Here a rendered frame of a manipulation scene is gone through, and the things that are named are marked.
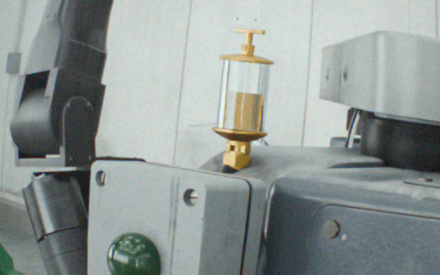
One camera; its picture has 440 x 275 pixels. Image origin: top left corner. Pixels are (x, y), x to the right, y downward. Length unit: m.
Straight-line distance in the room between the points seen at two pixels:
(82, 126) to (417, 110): 0.34
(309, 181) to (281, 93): 6.38
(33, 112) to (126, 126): 6.87
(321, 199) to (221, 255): 0.05
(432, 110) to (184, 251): 0.19
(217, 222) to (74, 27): 0.40
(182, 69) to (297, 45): 0.94
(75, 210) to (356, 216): 0.40
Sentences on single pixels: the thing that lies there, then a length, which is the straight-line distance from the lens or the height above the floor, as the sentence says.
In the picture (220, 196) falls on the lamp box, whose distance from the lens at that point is 0.50.
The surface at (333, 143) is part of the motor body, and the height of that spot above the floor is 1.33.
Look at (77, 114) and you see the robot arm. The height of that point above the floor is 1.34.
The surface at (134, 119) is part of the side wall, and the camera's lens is 7.68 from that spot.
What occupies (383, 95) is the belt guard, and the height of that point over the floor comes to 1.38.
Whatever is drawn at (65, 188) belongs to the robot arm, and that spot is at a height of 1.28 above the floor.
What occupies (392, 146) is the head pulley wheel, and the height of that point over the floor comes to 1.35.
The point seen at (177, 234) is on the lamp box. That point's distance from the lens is 0.50.
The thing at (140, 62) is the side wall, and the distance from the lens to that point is 7.68.
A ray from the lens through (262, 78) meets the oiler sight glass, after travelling 0.58.
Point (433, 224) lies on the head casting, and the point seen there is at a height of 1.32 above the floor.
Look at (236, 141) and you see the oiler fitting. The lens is 0.58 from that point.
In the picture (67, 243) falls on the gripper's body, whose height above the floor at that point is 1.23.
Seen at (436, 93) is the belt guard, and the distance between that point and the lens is 0.62.
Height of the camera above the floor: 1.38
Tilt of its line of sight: 3 degrees down
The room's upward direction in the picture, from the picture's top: 6 degrees clockwise
